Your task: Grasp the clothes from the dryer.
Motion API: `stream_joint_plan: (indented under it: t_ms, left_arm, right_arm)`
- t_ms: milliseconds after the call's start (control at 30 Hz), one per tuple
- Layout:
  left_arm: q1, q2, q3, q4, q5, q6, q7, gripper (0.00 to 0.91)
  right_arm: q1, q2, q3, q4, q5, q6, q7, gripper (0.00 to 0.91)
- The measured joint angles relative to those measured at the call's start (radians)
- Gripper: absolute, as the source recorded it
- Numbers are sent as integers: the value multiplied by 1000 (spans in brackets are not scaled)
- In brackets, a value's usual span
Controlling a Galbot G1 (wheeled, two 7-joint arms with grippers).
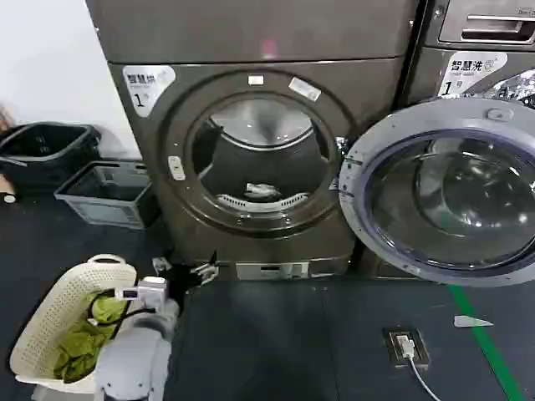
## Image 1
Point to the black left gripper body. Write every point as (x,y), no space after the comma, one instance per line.
(180,279)

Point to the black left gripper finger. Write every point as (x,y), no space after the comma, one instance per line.
(206,269)
(161,264)

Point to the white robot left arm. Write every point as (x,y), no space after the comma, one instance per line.
(129,359)

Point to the grey plastic crate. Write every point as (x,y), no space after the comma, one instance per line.
(104,206)

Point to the pale cloth in drum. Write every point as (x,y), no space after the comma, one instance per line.
(261,190)

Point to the green cloth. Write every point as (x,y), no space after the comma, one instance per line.
(79,342)

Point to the white perforated laundry basket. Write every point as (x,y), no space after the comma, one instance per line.
(50,309)

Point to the black plastic basket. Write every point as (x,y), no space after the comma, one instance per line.
(46,142)

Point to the metal floor socket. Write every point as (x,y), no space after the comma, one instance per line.
(406,346)

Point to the grey dryer with round opening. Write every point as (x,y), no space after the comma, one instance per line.
(368,83)

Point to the grey stacked dryer unit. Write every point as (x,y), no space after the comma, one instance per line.
(251,25)

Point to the round glass dryer door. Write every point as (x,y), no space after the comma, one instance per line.
(447,196)

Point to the white paper scrap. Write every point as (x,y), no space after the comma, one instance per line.
(470,321)

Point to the green floor tape strip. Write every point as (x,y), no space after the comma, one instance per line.
(485,334)

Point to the grey washing machine with label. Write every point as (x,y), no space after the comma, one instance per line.
(422,79)

